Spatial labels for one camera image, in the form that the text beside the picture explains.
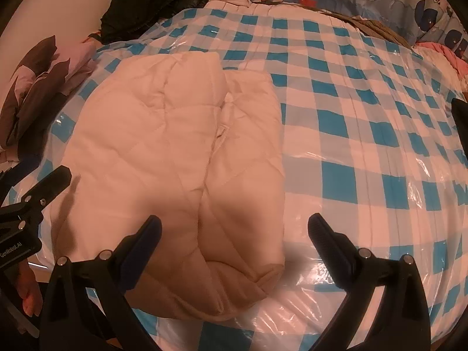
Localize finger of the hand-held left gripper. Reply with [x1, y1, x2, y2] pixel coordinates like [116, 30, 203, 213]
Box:
[0, 165, 72, 227]

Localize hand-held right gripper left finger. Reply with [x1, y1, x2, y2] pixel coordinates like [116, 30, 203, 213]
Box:
[39, 215, 165, 351]

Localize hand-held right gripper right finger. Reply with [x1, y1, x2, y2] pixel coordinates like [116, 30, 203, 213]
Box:
[307, 213, 428, 351]

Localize white quilted jacket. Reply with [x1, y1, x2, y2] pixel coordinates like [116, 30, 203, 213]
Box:
[49, 51, 286, 319]

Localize person's left hand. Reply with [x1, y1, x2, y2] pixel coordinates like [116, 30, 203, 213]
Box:
[15, 259, 42, 317]

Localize pink and brown pillow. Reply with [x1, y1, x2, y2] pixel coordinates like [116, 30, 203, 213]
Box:
[0, 36, 99, 161]

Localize blue checkered plastic sheet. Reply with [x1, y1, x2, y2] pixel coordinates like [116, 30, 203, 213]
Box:
[27, 5, 468, 351]

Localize dark cloth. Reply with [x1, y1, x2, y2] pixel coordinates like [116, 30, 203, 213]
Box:
[451, 98, 468, 130]

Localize black jacket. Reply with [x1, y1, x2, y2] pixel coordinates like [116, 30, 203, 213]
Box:
[99, 0, 228, 42]

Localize olive cloth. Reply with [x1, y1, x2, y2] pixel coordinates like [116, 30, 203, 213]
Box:
[329, 13, 415, 50]

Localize pink cloth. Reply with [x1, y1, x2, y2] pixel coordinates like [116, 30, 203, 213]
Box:
[415, 42, 468, 70]

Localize white quilt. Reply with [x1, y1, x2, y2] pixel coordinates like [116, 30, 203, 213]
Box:
[205, 0, 330, 17]

